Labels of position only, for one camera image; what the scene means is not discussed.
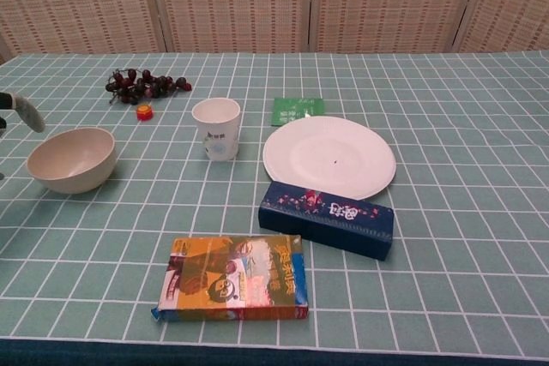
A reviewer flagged white paper plate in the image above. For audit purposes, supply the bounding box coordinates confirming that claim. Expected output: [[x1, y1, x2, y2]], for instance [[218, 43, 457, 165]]
[[262, 115, 397, 201]]

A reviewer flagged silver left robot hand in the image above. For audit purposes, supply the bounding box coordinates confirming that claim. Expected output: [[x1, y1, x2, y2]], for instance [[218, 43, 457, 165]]
[[0, 92, 46, 134]]

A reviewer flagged dark red grape bunch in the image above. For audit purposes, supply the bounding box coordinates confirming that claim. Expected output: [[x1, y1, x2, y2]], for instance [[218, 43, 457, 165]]
[[105, 67, 193, 105]]

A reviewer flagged green sachet packet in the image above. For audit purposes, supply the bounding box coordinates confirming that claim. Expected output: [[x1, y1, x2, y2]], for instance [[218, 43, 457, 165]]
[[270, 96, 326, 128]]

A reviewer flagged green checked tablecloth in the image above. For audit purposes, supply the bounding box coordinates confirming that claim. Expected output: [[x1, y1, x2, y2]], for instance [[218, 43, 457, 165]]
[[0, 51, 549, 366]]

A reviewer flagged beige bowl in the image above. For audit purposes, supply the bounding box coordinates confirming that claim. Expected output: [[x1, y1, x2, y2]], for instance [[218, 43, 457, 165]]
[[25, 126, 118, 195]]

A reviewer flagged white paper cup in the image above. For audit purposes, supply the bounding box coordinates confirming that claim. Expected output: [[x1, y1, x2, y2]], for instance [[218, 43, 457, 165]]
[[190, 98, 241, 163]]

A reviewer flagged dark blue long box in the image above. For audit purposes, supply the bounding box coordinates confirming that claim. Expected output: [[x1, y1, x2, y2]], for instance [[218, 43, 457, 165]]
[[257, 180, 395, 262]]

